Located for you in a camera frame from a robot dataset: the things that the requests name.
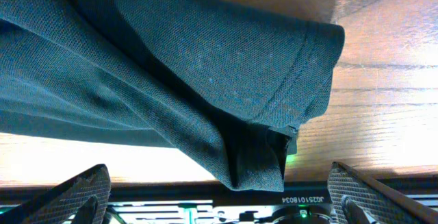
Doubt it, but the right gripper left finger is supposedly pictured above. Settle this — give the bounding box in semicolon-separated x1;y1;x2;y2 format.
1;164;111;224

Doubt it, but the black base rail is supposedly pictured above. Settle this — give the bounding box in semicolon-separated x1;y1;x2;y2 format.
0;177;438;224

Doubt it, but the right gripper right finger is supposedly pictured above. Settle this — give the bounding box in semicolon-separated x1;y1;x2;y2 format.
327;162;437;224

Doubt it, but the black polo shirt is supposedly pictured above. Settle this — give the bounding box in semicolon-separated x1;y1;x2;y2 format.
1;0;345;192

